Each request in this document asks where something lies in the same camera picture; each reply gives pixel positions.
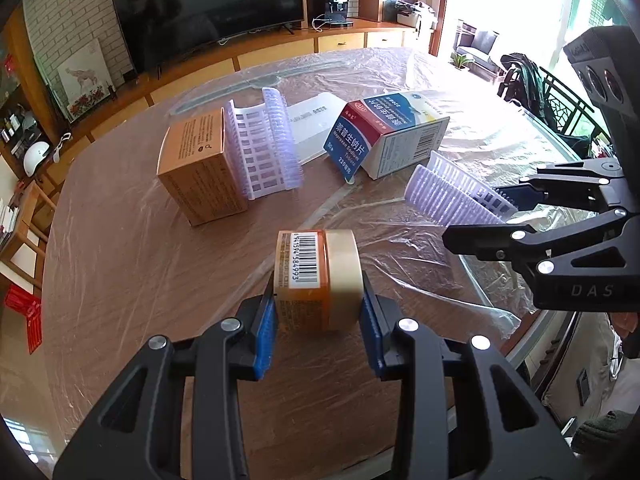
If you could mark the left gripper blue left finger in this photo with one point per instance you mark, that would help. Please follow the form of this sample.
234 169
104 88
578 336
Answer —
264 331

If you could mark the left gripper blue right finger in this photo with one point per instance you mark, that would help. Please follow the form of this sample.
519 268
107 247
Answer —
376 322

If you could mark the person right hand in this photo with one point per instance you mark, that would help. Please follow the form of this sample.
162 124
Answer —
627 327

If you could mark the orange label jar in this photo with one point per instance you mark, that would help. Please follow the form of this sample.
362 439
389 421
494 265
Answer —
318 283

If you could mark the white dome helmet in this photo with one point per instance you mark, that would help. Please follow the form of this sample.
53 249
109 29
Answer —
34 156

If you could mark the black coffee machine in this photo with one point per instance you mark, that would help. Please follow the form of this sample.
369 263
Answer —
337 13

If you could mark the potted green plant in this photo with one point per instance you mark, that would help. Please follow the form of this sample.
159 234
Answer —
461 61

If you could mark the white plastic box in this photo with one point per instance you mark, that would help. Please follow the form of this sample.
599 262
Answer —
311 122

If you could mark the black folded stroller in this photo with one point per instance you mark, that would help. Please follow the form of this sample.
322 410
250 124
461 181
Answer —
522 82

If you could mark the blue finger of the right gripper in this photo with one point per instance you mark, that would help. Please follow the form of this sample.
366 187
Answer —
523 196

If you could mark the brown cardboard box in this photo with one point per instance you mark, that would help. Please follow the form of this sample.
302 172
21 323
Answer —
196 167

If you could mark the purple white pill tray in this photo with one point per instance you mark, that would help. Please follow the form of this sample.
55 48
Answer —
451 196
263 146

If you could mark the blue white medicine carton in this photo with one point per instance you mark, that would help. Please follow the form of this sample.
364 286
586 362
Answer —
384 134

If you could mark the small wooden side table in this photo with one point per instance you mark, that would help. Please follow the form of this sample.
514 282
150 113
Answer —
26 234

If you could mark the wooden tv cabinet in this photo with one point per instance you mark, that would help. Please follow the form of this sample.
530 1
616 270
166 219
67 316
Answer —
177 77

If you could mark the black flat screen television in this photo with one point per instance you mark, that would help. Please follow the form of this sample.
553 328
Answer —
155 31

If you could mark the grey armchair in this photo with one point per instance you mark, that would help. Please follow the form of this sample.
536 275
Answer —
476 45

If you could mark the horse picture on canvas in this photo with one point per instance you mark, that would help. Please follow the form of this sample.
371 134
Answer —
85 79

